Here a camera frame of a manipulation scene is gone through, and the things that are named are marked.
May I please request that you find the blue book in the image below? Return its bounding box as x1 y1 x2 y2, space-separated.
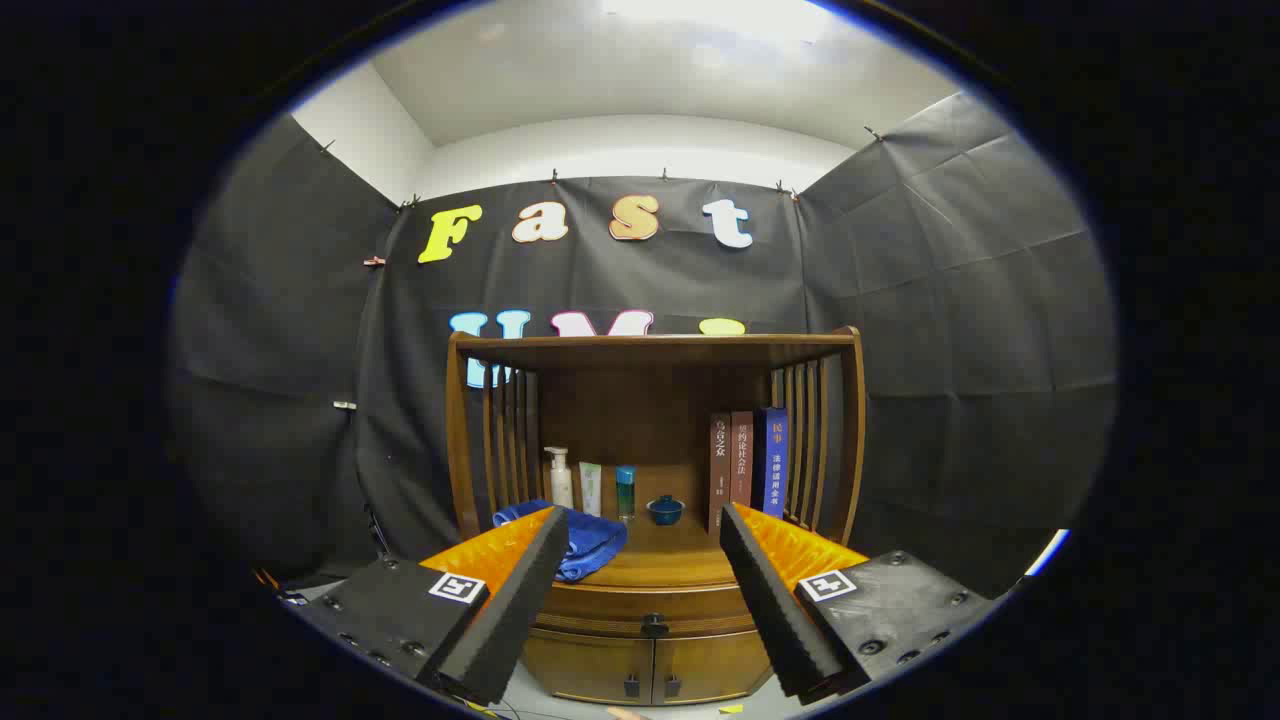
752 407 790 519

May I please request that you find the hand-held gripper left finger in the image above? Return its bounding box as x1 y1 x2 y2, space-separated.
290 505 571 706

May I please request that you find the wooden countertop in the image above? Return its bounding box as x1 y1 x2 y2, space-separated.
480 490 851 589

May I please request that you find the wooden cabinet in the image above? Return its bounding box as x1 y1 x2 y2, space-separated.
445 326 867 707

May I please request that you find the wooden cabinet door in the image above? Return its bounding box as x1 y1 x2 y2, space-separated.
522 630 656 706
652 630 773 703

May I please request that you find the white pump bottle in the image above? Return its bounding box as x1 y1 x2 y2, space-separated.
544 447 575 511

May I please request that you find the reddish brown book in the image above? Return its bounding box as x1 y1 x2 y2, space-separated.
730 411 755 509

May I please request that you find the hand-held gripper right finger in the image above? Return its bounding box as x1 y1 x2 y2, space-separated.
718 502 1001 701

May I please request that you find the blue folded towel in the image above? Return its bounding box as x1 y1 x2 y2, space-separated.
492 500 629 584

